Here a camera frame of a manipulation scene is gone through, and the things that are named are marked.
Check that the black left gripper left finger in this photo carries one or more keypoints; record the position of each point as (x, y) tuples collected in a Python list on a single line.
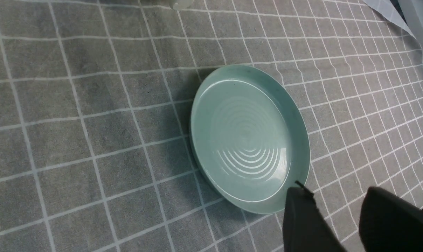
[(304, 228)]

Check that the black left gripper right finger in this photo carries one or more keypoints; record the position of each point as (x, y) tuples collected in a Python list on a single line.
[(390, 224)]

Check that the light green plate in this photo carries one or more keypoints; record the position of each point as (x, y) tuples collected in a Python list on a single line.
[(248, 138)]

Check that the grey checked tablecloth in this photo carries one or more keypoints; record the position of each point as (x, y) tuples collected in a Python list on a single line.
[(95, 97)]

